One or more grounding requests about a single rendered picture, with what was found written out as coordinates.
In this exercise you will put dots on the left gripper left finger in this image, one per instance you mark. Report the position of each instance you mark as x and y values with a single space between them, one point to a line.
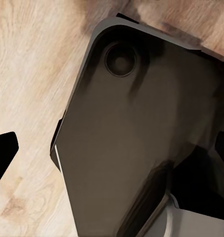
8 149

